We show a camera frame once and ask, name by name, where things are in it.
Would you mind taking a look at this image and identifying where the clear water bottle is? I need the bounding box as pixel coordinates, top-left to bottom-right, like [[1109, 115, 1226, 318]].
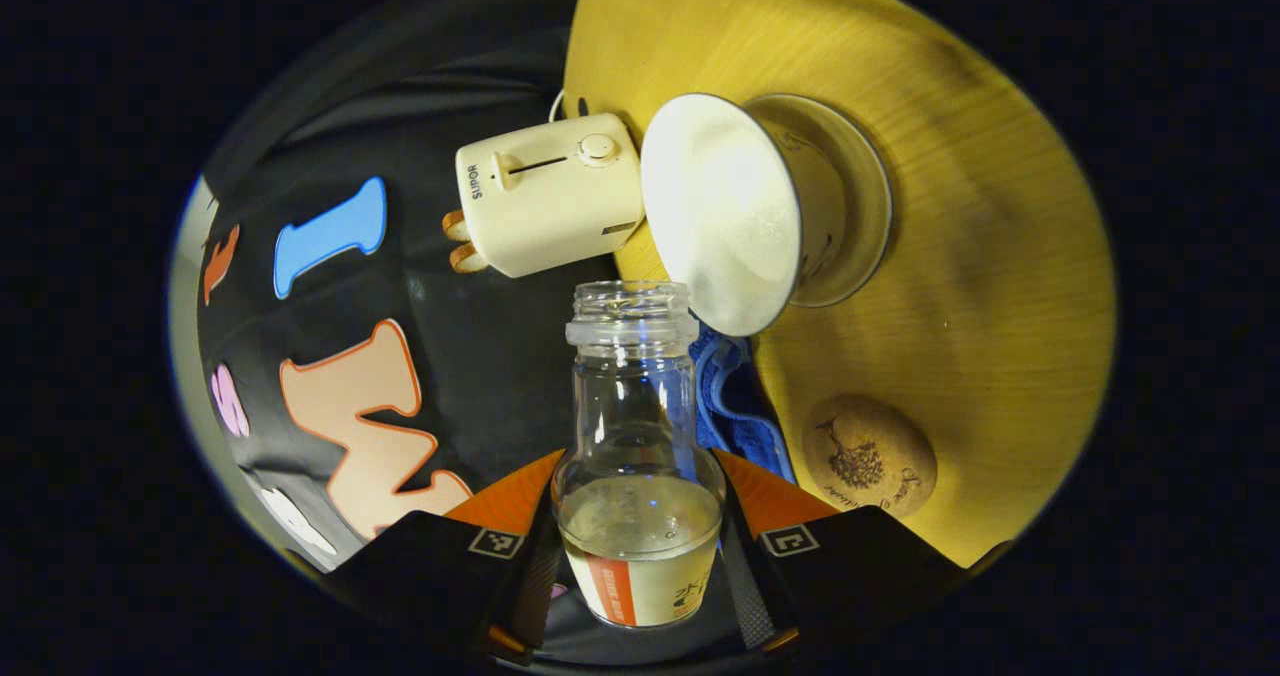
[[550, 280, 728, 629]]

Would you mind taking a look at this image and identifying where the cream teacup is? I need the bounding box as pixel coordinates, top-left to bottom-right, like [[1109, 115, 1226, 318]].
[[640, 93, 851, 338]]

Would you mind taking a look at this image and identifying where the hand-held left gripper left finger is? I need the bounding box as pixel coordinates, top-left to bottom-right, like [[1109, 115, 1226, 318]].
[[320, 448, 568, 662]]

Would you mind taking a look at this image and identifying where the round cork coaster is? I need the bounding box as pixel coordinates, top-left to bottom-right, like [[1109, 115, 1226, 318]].
[[802, 394, 938, 513]]

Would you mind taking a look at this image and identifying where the cream toaster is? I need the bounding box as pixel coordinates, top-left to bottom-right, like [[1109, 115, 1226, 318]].
[[455, 113, 646, 279]]

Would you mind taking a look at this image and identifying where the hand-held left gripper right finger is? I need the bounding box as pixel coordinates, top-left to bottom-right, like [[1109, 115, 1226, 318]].
[[712, 448, 966, 657]]

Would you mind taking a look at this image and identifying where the blue towel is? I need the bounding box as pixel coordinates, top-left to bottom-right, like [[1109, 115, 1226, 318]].
[[688, 321, 798, 485]]

